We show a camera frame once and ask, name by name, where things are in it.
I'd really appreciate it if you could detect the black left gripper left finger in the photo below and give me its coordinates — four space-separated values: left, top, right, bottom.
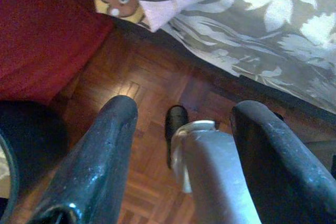
26 95 139 224

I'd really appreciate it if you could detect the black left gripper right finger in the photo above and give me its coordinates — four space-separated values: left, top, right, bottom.
230 100 336 224

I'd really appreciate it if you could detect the bed with grey floral sheet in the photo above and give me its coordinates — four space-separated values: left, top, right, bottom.
160 0 336 114

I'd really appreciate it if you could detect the black waste bin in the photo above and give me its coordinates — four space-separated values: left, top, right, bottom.
0 100 70 224

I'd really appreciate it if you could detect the pink cartoon print blanket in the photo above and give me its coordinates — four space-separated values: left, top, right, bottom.
90 0 260 33

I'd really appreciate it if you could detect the crumpled brown paper waste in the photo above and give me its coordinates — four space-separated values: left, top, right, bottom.
0 145 11 198

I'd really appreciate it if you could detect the silver robot left leg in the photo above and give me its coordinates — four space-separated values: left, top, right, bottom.
164 105 263 224

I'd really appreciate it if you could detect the large red pillow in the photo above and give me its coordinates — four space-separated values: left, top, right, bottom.
0 0 114 104

